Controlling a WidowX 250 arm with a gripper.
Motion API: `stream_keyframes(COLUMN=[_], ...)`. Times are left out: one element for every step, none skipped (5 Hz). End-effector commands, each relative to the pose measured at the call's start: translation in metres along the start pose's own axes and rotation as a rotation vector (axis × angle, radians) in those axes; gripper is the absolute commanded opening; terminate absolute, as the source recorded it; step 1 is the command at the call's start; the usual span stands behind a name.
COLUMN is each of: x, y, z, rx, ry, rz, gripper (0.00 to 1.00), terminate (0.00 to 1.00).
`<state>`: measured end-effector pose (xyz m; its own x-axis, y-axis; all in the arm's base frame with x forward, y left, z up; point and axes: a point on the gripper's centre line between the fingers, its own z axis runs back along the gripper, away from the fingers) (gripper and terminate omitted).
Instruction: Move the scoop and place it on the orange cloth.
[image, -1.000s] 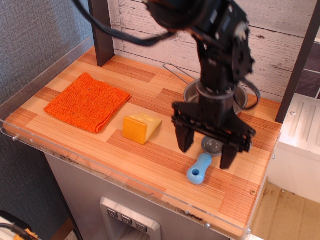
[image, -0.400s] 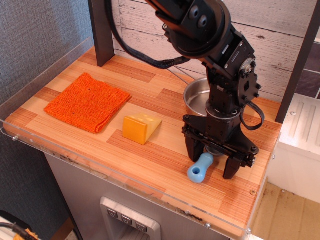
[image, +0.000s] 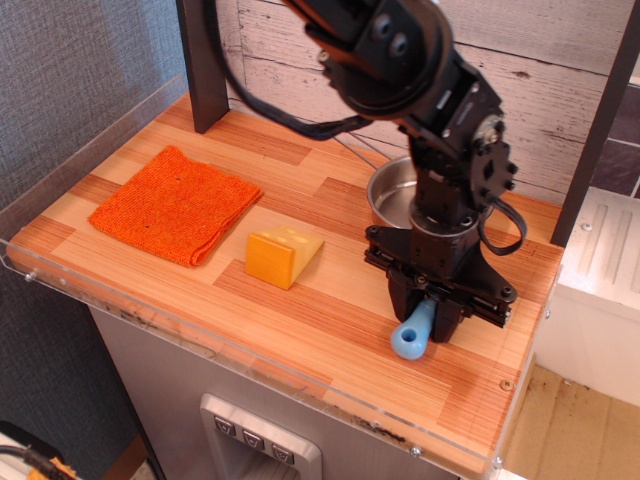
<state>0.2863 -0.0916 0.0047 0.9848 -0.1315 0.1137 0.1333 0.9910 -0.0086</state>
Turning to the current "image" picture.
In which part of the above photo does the orange knitted cloth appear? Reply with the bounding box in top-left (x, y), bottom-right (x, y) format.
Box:
top-left (89, 146), bottom-right (261, 267)

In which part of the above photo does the white ribbed cabinet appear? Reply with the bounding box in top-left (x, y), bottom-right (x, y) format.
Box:
top-left (534, 188), bottom-right (639, 405)

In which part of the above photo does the grey toy fridge cabinet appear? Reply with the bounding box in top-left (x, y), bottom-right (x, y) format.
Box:
top-left (91, 307), bottom-right (495, 479)

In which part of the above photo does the dark right frame post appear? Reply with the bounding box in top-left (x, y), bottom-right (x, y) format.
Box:
top-left (551, 1), bottom-right (639, 247)

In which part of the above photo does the yellow black object bottom left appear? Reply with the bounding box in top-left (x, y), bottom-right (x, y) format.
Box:
top-left (1, 445), bottom-right (75, 480)

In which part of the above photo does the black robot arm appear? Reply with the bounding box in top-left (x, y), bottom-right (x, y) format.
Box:
top-left (290, 1), bottom-right (526, 343)

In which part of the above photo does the yellow toy cheese wedge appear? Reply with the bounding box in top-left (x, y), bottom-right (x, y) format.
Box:
top-left (245, 226), bottom-right (324, 290)

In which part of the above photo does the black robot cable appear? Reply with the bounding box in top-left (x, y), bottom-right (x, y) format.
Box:
top-left (199, 0), bottom-right (374, 142)

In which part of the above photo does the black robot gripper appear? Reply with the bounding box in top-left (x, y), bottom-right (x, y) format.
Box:
top-left (365, 219), bottom-right (517, 343)

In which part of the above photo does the blue handled grey scoop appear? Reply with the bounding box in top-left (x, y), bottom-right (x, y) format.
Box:
top-left (390, 299), bottom-right (436, 360)

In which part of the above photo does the stainless steel pan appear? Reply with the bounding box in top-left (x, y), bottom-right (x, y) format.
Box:
top-left (337, 138), bottom-right (493, 229)

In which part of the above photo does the silver dispenser button panel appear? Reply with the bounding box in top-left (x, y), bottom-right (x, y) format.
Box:
top-left (200, 393), bottom-right (323, 479)

